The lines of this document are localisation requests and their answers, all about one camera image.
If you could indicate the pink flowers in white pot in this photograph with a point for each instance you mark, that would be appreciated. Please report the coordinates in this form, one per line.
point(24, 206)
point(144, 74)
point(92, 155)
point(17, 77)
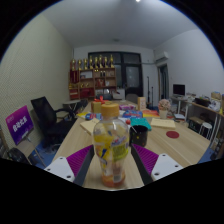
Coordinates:
point(164, 106)

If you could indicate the yellow-capped orange drink bottle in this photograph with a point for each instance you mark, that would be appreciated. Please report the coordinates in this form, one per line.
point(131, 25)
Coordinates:
point(110, 146)

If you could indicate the purple sign board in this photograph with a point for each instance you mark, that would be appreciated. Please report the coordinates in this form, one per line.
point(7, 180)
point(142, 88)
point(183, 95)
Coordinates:
point(19, 125)

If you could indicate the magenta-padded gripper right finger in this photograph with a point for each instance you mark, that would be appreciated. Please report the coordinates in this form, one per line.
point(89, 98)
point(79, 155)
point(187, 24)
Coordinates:
point(165, 165)

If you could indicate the blue and red booklet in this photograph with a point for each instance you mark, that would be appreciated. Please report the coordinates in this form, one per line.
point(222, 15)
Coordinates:
point(90, 116)
point(132, 114)

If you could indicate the black mug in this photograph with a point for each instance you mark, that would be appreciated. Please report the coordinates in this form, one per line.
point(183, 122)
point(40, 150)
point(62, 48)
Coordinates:
point(139, 137)

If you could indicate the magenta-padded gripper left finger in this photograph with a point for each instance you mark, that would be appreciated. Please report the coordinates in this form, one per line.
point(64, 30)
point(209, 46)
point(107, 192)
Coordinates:
point(60, 166)

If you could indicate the black office chair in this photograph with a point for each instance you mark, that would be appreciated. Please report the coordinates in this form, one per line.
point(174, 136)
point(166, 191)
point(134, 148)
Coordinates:
point(46, 115)

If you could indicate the wooden shelf unit with trophies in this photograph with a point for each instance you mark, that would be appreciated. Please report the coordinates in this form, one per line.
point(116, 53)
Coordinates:
point(91, 80)

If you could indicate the teal notebook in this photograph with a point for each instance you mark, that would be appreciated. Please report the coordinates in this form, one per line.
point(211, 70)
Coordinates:
point(141, 122)

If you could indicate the white wall air conditioner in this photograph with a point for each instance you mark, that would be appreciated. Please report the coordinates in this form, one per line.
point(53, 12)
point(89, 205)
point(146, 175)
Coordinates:
point(162, 56)

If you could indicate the flat round red coaster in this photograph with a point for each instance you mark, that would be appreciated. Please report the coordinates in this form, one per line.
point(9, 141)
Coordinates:
point(172, 134)

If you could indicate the yellow gift box red ribbon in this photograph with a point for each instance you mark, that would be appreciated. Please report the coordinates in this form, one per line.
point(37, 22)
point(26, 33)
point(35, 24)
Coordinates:
point(96, 106)

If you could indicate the wooden side desk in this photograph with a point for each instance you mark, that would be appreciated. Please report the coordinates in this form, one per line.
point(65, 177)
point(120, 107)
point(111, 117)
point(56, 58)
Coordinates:
point(203, 108)

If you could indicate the black framed glass door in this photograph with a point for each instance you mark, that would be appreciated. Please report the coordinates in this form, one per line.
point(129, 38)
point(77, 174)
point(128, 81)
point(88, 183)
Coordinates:
point(131, 75)

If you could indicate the black printer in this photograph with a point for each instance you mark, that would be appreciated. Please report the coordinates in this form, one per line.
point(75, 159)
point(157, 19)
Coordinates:
point(202, 102)

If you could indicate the white round stool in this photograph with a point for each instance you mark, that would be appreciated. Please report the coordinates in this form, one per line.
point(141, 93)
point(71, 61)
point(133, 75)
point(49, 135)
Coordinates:
point(206, 126)

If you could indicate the pink wrapped package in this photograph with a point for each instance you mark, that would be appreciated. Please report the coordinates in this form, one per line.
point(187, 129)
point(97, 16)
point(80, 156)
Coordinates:
point(126, 107)

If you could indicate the red-tipped white stick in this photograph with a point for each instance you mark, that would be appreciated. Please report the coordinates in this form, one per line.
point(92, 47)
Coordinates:
point(128, 122)

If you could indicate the small brown carton box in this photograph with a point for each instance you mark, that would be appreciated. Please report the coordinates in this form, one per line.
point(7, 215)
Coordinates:
point(141, 103)

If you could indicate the black computer monitor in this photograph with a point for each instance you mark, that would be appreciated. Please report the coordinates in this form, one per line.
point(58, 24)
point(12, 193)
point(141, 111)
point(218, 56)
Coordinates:
point(179, 89)

